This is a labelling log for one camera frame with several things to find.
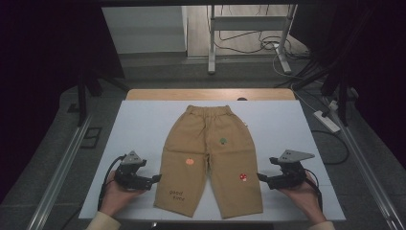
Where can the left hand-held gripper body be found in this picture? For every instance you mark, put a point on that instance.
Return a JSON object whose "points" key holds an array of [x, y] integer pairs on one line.
{"points": [[129, 179]]}

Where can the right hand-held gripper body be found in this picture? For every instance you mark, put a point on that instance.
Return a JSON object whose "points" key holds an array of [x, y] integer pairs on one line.
{"points": [[292, 174]]}

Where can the tan embroidered pants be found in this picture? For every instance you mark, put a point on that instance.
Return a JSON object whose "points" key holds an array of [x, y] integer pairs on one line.
{"points": [[207, 153]]}

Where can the person's left hand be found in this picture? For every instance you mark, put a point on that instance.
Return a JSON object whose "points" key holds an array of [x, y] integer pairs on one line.
{"points": [[118, 196]]}

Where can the person's right hand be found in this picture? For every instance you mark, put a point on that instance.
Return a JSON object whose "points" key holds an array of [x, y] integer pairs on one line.
{"points": [[303, 198]]}

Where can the white table mat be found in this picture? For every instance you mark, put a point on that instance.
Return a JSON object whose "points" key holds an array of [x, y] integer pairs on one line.
{"points": [[140, 127]]}

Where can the black floor socket plate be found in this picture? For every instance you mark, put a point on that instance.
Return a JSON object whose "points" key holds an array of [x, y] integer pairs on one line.
{"points": [[91, 137]]}

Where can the white power strip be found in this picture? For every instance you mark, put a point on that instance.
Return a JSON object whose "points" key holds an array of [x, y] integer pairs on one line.
{"points": [[326, 121]]}

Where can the black table grommet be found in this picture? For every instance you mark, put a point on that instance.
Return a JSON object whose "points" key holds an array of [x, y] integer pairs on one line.
{"points": [[242, 99]]}

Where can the white plug adapter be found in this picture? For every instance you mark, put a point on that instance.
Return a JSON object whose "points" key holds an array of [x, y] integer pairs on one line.
{"points": [[333, 105]]}

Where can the black metal stand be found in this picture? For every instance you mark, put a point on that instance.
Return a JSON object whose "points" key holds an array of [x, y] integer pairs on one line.
{"points": [[82, 96], [342, 96]]}

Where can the dark curtain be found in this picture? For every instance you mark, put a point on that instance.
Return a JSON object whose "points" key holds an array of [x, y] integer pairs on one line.
{"points": [[379, 64], [38, 80]]}

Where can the aluminium floor rail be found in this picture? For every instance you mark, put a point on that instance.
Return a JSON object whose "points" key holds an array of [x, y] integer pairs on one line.
{"points": [[367, 172], [60, 172]]}

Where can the white metal stand frame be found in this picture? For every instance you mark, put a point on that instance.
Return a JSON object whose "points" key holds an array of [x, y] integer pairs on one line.
{"points": [[245, 23]]}

